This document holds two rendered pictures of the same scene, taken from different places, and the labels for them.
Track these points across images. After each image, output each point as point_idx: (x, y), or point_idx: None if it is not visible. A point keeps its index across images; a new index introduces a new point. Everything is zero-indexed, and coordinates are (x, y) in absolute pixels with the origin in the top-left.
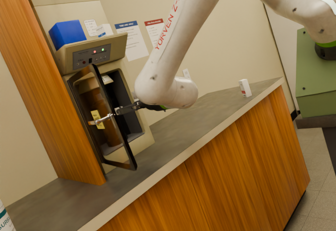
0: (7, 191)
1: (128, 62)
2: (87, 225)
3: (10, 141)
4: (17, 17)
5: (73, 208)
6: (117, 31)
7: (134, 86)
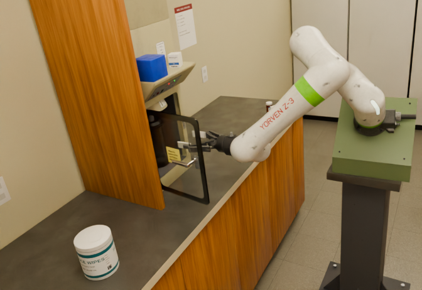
0: (41, 204)
1: None
2: (179, 248)
3: (46, 152)
4: (110, 48)
5: (150, 231)
6: None
7: (233, 147)
